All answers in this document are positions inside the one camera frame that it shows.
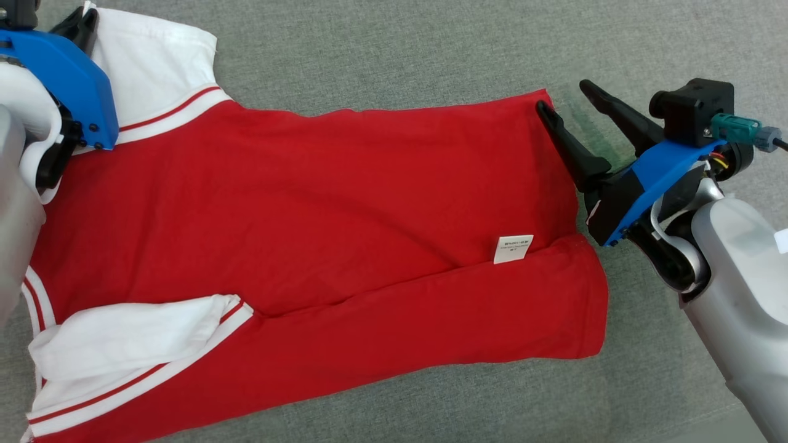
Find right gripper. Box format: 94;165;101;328
535;79;755;293

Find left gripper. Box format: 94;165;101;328
0;5;100;205

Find red shirt with white sleeves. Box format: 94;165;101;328
18;3;610;443

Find blue left camera bracket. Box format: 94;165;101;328
0;29;119;151

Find right camera cable teal connector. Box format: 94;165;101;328
711;113;788;153

